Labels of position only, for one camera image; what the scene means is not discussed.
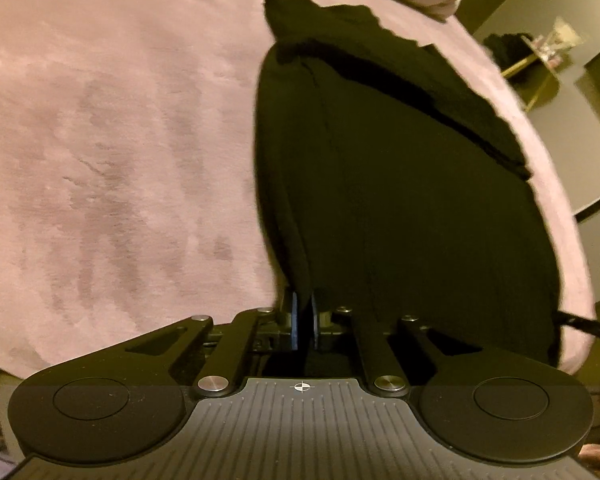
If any black garment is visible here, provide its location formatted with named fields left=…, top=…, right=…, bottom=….
left=255, top=0, right=560, bottom=365

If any purple bed cover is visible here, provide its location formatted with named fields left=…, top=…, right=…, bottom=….
left=0, top=0, right=595, bottom=378

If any yellow side table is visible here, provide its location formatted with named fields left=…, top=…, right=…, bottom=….
left=501, top=36, right=562, bottom=113

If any cream paper bag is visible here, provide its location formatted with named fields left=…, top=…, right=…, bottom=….
left=544, top=16, right=585, bottom=54

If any black cloth on table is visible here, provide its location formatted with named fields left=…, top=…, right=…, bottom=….
left=482, top=32, right=532, bottom=70

